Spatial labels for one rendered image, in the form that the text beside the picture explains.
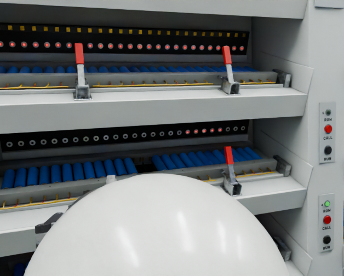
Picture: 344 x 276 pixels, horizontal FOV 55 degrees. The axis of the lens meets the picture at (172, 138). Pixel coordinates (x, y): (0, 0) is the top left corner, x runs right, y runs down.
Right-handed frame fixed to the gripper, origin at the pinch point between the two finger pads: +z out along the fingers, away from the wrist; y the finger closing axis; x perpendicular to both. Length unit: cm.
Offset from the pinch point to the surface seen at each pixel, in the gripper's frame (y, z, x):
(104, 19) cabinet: 6.7, 19.2, 37.8
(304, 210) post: 42.7, 8.5, -6.2
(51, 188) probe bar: -5.8, 11.7, 3.9
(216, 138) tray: 31.0, 21.6, 10.8
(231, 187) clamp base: 25.8, 6.7, 0.4
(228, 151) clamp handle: 26.7, 8.1, 7.2
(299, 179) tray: 42.4, 8.6, 0.1
